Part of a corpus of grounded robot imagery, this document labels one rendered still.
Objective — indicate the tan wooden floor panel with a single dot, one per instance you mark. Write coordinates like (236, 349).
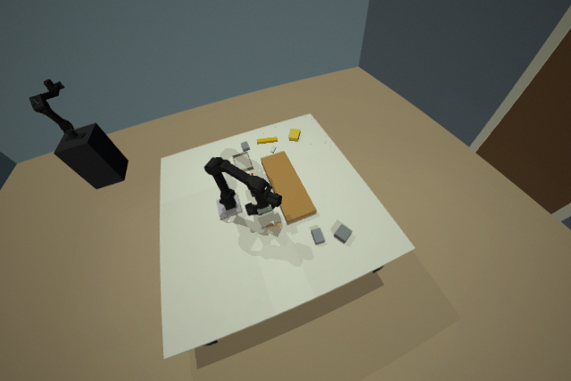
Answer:
(296, 203)

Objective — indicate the yellow rectangular bar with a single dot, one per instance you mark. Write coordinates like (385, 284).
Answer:
(266, 140)

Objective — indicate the yellow rectangular block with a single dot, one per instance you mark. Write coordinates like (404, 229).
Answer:
(294, 135)

